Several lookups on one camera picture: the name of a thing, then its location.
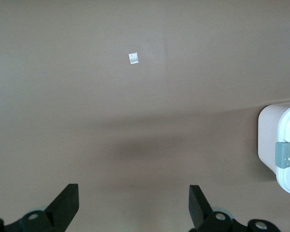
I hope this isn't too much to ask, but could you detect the pink translucent plastic box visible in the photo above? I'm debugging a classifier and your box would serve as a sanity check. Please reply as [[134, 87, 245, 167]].
[[258, 103, 290, 181]]

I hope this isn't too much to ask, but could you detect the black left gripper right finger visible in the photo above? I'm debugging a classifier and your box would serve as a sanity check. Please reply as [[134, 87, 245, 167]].
[[189, 185, 280, 232]]

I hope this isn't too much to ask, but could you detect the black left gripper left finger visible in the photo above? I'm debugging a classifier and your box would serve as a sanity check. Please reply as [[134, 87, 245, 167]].
[[4, 183, 79, 232]]

